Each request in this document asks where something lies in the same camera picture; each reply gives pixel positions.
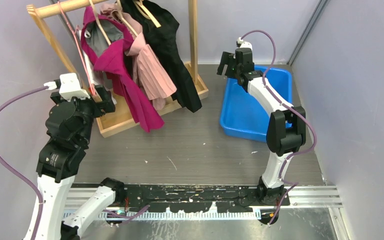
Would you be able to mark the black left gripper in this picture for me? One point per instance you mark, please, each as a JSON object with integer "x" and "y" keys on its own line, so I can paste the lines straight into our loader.
{"x": 105, "y": 106}

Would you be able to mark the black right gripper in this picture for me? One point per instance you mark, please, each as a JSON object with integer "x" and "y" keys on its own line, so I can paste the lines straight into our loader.
{"x": 226, "y": 59}

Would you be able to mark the pink wire hanger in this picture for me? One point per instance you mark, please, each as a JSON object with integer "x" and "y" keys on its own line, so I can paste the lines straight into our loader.
{"x": 79, "y": 49}

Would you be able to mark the white skirt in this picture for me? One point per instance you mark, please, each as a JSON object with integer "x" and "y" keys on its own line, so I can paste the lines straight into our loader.
{"x": 94, "y": 78}

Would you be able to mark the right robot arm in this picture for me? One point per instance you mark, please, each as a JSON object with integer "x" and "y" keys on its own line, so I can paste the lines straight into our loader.
{"x": 286, "y": 131}

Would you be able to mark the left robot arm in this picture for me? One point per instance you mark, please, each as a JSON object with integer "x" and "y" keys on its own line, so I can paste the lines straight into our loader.
{"x": 69, "y": 127}

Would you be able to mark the wooden hanger under magenta dress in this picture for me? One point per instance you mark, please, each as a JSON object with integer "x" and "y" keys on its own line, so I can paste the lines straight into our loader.
{"x": 98, "y": 23}

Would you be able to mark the wooden hanger under pink garment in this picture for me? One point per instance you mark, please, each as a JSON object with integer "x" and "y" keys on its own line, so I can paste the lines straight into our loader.
{"x": 121, "y": 17}

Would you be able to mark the wooden hanger under black garment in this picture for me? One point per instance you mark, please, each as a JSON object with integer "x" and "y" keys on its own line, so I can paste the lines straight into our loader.
{"x": 146, "y": 13}

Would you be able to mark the wooden clothes rack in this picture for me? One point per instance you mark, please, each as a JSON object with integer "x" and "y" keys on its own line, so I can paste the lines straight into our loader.
{"x": 121, "y": 120}

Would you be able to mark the magenta dress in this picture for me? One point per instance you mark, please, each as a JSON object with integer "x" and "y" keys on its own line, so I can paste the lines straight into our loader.
{"x": 110, "y": 59}

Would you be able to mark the blue plastic bin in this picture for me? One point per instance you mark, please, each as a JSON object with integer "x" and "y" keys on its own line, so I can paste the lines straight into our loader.
{"x": 241, "y": 114}

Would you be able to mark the pink pleated garment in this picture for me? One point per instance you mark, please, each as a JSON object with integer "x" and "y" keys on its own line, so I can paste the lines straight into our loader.
{"x": 147, "y": 71}

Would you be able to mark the black garment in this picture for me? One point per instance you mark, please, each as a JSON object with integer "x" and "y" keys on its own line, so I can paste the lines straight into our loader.
{"x": 162, "y": 40}

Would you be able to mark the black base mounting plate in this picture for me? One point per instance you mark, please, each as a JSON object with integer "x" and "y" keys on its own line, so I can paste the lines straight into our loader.
{"x": 141, "y": 195}

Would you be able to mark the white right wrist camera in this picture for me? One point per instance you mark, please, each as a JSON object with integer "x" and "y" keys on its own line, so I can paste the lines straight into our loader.
{"x": 241, "y": 43}

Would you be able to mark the aluminium rail frame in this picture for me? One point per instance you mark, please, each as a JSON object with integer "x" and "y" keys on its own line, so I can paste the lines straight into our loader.
{"x": 314, "y": 197}

